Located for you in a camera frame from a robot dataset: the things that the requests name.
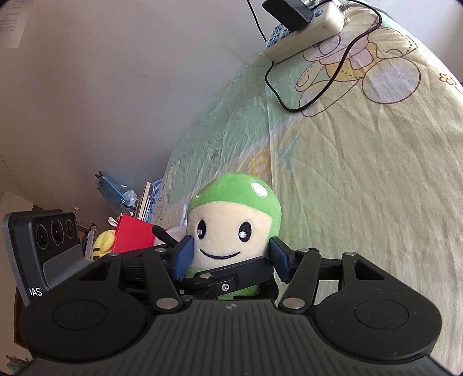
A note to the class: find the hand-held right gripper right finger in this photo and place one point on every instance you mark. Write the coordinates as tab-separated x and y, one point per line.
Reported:
280	262

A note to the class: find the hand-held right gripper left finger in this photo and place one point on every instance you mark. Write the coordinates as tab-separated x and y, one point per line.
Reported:
184	258

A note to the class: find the green plush toy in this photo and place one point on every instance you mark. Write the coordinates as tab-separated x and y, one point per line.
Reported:
235	202

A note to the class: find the white plush dog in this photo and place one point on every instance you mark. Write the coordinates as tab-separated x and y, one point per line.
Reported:
175	233

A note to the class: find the red box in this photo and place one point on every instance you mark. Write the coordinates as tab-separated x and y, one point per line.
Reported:
132	235

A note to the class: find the stack of thin books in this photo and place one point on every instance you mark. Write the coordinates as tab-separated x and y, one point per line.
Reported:
144	200

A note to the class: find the yellow plush toy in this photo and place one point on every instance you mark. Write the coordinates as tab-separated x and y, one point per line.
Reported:
103	246

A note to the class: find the blue plastic package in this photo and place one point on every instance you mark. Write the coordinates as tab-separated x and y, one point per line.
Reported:
110	191

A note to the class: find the printed bed sheet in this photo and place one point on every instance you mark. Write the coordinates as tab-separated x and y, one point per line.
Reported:
361	162

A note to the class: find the white power strip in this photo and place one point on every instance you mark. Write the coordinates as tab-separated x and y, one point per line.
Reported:
311	34

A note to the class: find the black power adapter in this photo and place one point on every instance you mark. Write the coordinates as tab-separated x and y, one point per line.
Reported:
285	12

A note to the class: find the white wall paper sheet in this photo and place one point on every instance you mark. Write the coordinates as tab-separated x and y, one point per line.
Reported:
11	21

